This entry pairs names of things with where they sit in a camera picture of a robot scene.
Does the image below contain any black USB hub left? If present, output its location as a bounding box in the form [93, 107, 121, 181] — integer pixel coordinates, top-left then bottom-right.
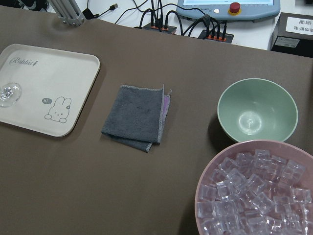
[142, 24, 177, 34]

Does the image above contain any black usb hub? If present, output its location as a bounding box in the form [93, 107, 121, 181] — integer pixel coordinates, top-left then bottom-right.
[142, 24, 177, 34]
[198, 30, 234, 44]

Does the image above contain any green bowl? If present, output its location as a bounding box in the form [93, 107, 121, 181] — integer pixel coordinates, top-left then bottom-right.
[217, 78, 298, 142]

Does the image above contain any black USB hub right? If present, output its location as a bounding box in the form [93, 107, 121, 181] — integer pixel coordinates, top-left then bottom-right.
[198, 30, 234, 44]

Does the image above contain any cream rabbit tray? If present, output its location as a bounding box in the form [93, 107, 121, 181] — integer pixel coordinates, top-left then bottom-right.
[0, 44, 100, 137]

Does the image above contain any pink bowl of ice cubes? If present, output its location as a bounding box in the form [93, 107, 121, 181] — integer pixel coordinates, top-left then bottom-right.
[195, 140, 313, 235]

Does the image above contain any blue teach pendant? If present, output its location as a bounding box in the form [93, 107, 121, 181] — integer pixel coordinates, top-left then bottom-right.
[177, 0, 281, 21]

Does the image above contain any clear wine glass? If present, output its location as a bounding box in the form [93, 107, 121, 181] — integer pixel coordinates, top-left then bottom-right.
[0, 83, 22, 107]

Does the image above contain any black box with label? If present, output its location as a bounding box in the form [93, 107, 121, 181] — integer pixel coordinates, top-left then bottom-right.
[269, 13, 313, 58]

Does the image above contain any aluminium frame post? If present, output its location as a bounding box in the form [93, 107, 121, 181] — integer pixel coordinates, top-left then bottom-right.
[49, 0, 85, 26]

